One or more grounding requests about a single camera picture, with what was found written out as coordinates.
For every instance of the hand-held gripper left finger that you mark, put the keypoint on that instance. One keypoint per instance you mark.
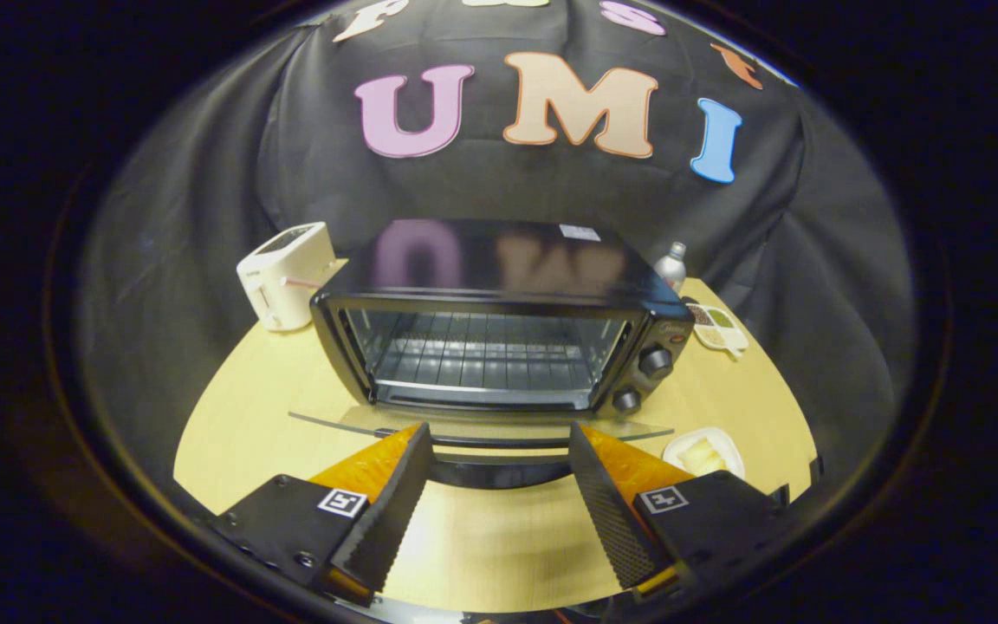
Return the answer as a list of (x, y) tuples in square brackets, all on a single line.
[(382, 520)]

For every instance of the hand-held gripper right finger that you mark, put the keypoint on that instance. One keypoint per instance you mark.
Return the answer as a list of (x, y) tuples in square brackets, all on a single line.
[(616, 520)]

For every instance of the yellow ridged pastry roll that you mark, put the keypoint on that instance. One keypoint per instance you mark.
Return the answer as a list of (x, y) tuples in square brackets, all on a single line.
[(703, 457)]

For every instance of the black toaster oven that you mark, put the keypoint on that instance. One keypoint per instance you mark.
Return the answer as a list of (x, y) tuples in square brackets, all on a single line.
[(508, 269)]

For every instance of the white pop-up toaster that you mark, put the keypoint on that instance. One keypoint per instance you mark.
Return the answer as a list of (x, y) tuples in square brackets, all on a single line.
[(287, 277)]

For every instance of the white square plate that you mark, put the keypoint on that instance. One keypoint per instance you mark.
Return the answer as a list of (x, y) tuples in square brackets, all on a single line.
[(729, 451)]

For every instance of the white divided condiment dish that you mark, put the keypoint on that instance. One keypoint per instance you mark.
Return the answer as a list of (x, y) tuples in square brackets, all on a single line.
[(729, 338)]

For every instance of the silver metal bottle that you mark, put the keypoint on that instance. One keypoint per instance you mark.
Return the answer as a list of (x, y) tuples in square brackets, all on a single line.
[(670, 269)]

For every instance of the black backdrop cloth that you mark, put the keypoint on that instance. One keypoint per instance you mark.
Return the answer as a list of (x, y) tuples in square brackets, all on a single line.
[(204, 217)]

